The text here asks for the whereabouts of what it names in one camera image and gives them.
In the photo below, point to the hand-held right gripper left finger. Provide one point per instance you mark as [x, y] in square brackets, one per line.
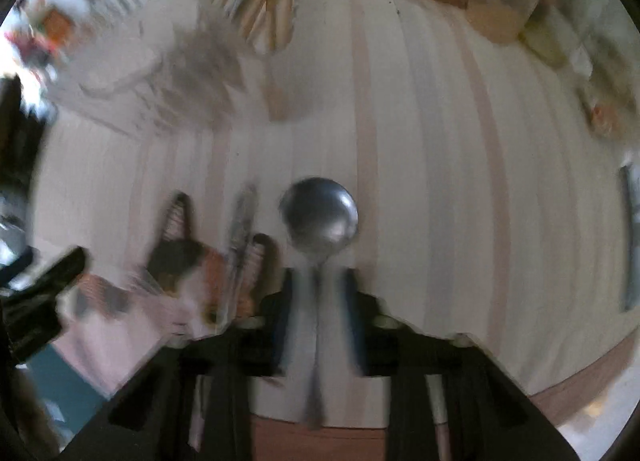
[286, 326]

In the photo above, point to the clear plastic organizer box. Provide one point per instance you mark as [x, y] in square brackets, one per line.
[150, 66]

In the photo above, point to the blue smartphone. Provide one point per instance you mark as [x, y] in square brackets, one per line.
[631, 241]

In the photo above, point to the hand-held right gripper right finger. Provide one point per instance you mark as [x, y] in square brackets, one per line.
[352, 326]

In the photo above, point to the small metal spoon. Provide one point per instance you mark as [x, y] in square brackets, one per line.
[244, 221]

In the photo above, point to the black gas stove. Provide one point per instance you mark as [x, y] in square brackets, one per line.
[20, 136]

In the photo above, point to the round metal spoon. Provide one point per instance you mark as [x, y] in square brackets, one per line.
[320, 216]

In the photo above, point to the plastic seasoning jar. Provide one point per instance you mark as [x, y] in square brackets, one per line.
[500, 21]

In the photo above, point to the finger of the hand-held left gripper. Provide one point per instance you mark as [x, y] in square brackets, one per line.
[55, 271]

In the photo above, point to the striped tablecloth with cat print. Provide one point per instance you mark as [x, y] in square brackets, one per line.
[450, 191]

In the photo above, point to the small colourful packet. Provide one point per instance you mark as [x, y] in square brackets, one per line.
[604, 118]

